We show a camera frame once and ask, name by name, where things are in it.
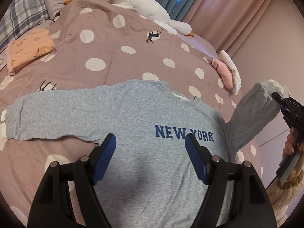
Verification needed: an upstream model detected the grey New York sweatshirt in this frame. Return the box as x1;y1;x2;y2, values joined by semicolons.
5;80;283;227

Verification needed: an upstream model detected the right hand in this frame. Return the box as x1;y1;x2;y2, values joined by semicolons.
283;128;303;156

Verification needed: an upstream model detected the beige fuzzy right sleeve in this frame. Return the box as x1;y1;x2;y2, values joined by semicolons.
266;170;303;227

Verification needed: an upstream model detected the folded pink garment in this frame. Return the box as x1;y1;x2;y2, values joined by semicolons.
211;59;234;92

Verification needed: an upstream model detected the pink curtain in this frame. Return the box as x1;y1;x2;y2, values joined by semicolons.
157;0;272;55

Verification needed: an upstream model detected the folded orange bear garment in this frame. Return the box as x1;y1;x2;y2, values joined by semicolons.
5;28;56;76

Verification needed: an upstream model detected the pink polka dot duvet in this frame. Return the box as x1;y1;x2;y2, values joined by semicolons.
1;0;264;227

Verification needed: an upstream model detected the white goose plush toy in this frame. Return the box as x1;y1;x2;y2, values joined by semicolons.
109;0;194;36

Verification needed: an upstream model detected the blue plaid pillow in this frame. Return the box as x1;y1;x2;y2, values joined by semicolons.
1;0;60;51

